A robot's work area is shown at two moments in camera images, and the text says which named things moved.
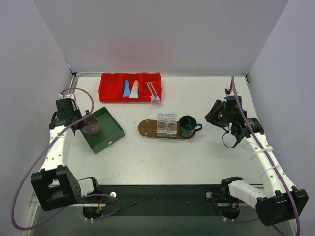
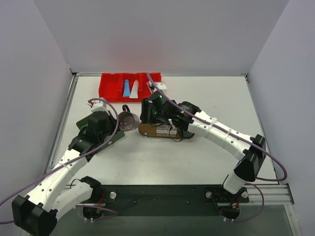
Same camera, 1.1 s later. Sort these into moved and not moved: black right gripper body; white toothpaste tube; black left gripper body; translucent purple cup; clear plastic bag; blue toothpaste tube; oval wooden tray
Moved: black left gripper body; translucent purple cup; black right gripper body
Not moved: clear plastic bag; blue toothpaste tube; white toothpaste tube; oval wooden tray
